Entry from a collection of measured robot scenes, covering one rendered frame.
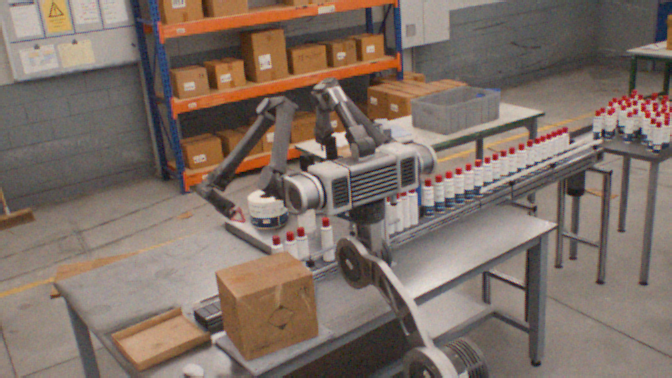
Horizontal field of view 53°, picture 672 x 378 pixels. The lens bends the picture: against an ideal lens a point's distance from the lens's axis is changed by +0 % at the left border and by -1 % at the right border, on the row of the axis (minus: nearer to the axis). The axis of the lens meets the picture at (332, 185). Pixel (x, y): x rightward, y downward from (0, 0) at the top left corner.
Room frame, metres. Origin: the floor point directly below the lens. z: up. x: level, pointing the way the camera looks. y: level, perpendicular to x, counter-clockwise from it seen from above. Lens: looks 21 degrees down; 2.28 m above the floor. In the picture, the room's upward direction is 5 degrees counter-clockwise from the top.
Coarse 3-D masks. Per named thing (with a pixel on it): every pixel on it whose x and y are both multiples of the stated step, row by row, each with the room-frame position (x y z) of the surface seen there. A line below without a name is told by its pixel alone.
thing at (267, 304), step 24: (240, 264) 2.31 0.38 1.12; (264, 264) 2.30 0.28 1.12; (288, 264) 2.28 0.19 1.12; (240, 288) 2.13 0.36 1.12; (264, 288) 2.11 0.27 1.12; (288, 288) 2.15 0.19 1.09; (312, 288) 2.19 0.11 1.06; (240, 312) 2.07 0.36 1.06; (264, 312) 2.10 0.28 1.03; (288, 312) 2.14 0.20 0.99; (312, 312) 2.18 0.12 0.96; (240, 336) 2.08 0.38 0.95; (264, 336) 2.10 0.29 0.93; (288, 336) 2.14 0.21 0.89; (312, 336) 2.18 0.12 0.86
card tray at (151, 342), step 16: (160, 320) 2.41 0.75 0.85; (176, 320) 2.42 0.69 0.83; (112, 336) 2.28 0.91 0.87; (128, 336) 2.33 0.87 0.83; (144, 336) 2.32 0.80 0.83; (160, 336) 2.31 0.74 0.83; (176, 336) 2.30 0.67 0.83; (192, 336) 2.29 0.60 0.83; (208, 336) 2.26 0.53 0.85; (128, 352) 2.16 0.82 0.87; (144, 352) 2.21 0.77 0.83; (160, 352) 2.14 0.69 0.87; (176, 352) 2.18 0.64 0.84; (144, 368) 2.10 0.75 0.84
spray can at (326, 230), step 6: (324, 222) 2.75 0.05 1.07; (324, 228) 2.75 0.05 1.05; (330, 228) 2.75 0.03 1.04; (324, 234) 2.74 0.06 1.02; (330, 234) 2.75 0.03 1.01; (324, 240) 2.74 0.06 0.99; (330, 240) 2.75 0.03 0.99; (324, 246) 2.75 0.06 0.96; (324, 252) 2.75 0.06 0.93; (330, 252) 2.74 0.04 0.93; (324, 258) 2.75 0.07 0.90; (330, 258) 2.74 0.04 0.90
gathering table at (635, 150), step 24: (600, 144) 4.06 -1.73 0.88; (624, 144) 4.02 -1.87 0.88; (624, 168) 4.55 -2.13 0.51; (624, 192) 4.53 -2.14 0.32; (648, 192) 3.77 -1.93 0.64; (576, 216) 4.17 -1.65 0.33; (624, 216) 4.54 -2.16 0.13; (648, 216) 3.76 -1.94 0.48; (648, 240) 3.75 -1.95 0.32; (648, 264) 3.76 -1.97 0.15
